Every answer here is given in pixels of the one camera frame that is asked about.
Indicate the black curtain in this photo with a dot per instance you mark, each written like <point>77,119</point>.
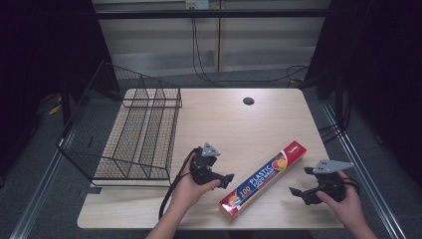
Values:
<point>381,66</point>
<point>40,59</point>

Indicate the person's left hand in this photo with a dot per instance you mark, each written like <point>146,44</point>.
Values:
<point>187,194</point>

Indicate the white wall power outlet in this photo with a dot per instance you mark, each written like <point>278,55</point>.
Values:
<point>197,4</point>

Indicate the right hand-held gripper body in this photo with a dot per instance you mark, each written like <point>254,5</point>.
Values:
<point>331,181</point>

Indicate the metal floor rail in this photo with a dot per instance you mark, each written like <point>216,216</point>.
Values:
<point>365,172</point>
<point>36,195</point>

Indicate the black horizontal metal bar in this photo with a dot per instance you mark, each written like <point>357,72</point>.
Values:
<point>212,13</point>

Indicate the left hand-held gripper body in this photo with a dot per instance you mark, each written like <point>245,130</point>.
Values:
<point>204,166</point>

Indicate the person's right hand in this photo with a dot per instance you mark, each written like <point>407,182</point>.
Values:
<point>346,207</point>

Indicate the black metal stand post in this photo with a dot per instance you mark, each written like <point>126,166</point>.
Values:
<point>65,103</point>
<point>339,103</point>

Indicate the red plastic wrap box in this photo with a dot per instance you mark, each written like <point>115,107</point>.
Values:
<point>262,181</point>

